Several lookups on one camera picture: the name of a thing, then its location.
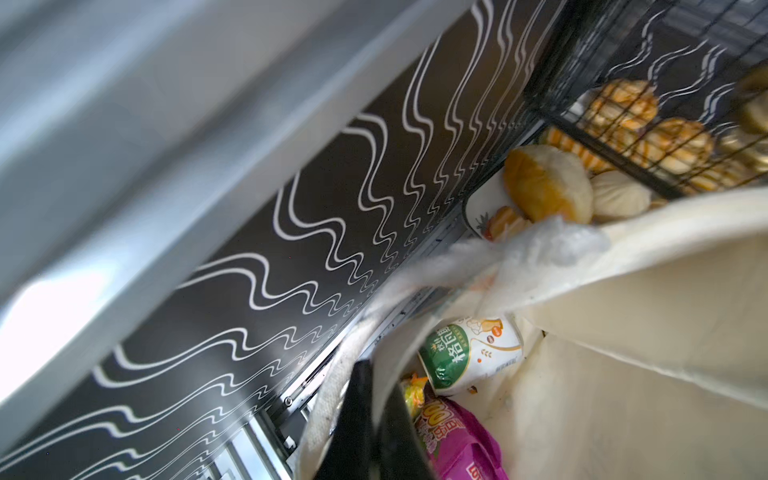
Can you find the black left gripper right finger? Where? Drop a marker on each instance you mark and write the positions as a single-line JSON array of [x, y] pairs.
[[401, 456]]

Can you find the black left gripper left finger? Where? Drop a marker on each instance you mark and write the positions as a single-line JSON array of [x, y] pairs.
[[350, 452]]

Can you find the purple grape candy bag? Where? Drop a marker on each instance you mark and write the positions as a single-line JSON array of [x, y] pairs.
[[457, 445]]

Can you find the orange Fox's candy bag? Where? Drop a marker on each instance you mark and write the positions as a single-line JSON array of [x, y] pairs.
[[413, 389]]

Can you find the green drink can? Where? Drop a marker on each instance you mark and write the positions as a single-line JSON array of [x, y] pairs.
[[462, 352]]

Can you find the cream canvas tote bag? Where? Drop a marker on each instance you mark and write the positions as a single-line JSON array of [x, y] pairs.
[[650, 344]]

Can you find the striped long bread front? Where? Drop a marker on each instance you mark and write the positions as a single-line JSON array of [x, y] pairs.
[[506, 222]]

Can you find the striped long bread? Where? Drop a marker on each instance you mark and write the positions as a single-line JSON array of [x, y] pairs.
[[506, 222], [593, 163]]

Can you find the small white bun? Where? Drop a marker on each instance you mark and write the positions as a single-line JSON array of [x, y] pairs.
[[616, 195]]

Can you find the striped long bread back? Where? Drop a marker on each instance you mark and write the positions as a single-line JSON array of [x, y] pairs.
[[593, 163]]

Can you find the twisted bun back left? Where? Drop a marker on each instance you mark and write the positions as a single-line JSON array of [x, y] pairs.
[[622, 103]]

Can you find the bun back right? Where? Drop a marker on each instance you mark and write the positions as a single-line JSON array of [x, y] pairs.
[[677, 145]]

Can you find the black wire wall basket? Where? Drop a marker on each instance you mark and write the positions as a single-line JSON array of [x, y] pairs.
[[672, 93]]

